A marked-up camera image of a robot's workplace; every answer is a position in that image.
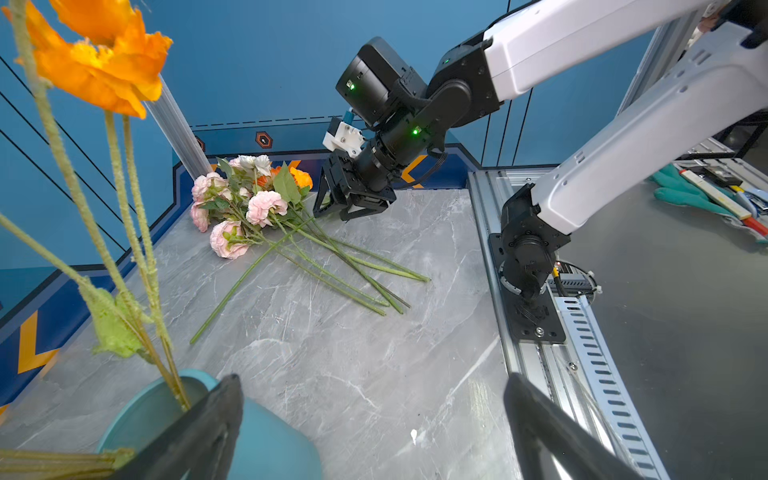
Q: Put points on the orange rose flower stem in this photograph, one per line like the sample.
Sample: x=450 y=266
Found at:
x=294 y=185

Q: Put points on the right aluminium corner post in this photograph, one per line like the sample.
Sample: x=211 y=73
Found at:
x=170 y=119

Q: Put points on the aluminium front rail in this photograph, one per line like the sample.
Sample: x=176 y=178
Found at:
x=571 y=361

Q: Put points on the teal green gloves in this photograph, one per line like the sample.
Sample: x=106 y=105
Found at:
x=684 y=187

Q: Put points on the white rosebud flower stem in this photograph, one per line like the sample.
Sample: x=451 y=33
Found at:
x=30 y=464

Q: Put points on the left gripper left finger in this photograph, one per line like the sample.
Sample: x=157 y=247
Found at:
x=199 y=445

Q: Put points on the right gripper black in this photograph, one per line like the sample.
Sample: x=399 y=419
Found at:
x=341 y=191

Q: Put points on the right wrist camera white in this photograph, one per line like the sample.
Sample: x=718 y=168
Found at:
x=342 y=135

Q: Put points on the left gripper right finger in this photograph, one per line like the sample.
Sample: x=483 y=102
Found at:
x=545 y=438

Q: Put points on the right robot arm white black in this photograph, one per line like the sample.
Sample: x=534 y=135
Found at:
x=551 y=78

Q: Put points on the pink carnation flower stem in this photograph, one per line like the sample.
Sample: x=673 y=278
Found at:
x=236 y=218

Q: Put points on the white pink small flowers stem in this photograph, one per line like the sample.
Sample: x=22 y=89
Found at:
x=255 y=167

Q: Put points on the teal ceramic vase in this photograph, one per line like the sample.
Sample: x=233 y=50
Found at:
x=266 y=448

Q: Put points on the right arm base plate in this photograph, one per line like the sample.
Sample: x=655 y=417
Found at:
x=533 y=320

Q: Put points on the tools on side bench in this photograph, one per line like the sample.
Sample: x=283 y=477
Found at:
x=725 y=169

